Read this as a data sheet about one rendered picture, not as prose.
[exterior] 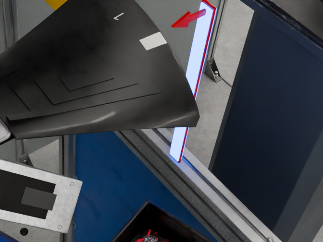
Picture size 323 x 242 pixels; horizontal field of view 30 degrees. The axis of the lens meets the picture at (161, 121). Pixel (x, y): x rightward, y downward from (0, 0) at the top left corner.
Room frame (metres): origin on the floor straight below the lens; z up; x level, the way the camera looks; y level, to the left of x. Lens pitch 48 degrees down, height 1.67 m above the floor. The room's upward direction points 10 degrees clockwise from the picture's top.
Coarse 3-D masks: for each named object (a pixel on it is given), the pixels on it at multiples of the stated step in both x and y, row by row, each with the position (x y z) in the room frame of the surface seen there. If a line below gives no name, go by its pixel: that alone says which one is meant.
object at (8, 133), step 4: (0, 120) 0.40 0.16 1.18; (0, 124) 0.39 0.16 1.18; (4, 124) 0.39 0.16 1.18; (0, 128) 0.39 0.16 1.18; (4, 128) 0.39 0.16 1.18; (0, 132) 0.38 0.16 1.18; (4, 132) 0.38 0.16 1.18; (8, 132) 0.38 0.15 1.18; (0, 136) 0.37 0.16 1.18; (4, 136) 0.38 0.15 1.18; (8, 136) 0.38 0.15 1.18; (0, 140) 0.37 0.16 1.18; (4, 140) 0.37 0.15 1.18
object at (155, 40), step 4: (148, 36) 0.56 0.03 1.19; (152, 36) 0.56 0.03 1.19; (156, 36) 0.57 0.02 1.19; (160, 36) 0.57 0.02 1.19; (140, 40) 0.55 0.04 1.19; (144, 40) 0.55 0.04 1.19; (148, 40) 0.56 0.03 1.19; (152, 40) 0.56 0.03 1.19; (156, 40) 0.56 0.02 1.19; (160, 40) 0.56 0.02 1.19; (164, 40) 0.57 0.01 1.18; (144, 44) 0.55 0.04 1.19; (148, 44) 0.55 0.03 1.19; (152, 44) 0.55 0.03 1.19; (156, 44) 0.56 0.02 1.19; (160, 44) 0.56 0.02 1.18; (148, 48) 0.54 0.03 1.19
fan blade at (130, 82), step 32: (96, 0) 0.59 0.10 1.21; (128, 0) 0.60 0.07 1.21; (32, 32) 0.53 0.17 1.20; (64, 32) 0.53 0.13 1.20; (96, 32) 0.54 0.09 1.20; (128, 32) 0.56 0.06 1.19; (160, 32) 0.58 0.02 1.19; (0, 64) 0.47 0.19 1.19; (32, 64) 0.48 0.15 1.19; (64, 64) 0.49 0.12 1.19; (96, 64) 0.50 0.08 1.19; (128, 64) 0.51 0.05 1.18; (160, 64) 0.53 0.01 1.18; (0, 96) 0.42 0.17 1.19; (32, 96) 0.43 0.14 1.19; (64, 96) 0.44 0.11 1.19; (96, 96) 0.46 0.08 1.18; (128, 96) 0.47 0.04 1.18; (160, 96) 0.49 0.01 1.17; (192, 96) 0.51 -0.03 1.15; (32, 128) 0.39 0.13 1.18; (64, 128) 0.40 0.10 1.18; (96, 128) 0.42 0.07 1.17; (128, 128) 0.43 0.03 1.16
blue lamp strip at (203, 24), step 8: (200, 8) 0.65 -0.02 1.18; (208, 8) 0.64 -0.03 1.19; (208, 16) 0.64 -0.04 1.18; (200, 24) 0.64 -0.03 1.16; (208, 24) 0.64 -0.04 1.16; (200, 32) 0.64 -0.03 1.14; (200, 40) 0.64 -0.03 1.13; (192, 48) 0.65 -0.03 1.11; (200, 48) 0.64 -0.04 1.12; (192, 56) 0.65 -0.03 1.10; (200, 56) 0.64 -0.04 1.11; (192, 64) 0.64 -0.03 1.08; (192, 72) 0.64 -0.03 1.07; (192, 80) 0.64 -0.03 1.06; (192, 88) 0.64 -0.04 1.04; (176, 128) 0.65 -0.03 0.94; (184, 128) 0.64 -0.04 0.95; (176, 136) 0.64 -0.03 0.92; (176, 144) 0.64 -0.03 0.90; (176, 152) 0.64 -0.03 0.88
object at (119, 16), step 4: (120, 8) 0.59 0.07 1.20; (112, 12) 0.58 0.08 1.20; (116, 12) 0.58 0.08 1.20; (120, 12) 0.58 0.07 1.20; (124, 12) 0.58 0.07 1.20; (108, 16) 0.57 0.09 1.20; (112, 16) 0.57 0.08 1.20; (116, 16) 0.57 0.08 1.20; (120, 16) 0.58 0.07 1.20; (124, 16) 0.58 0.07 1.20; (128, 16) 0.58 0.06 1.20; (112, 20) 0.57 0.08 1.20; (116, 20) 0.57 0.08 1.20; (120, 20) 0.57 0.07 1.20; (124, 20) 0.57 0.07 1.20; (116, 24) 0.56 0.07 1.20
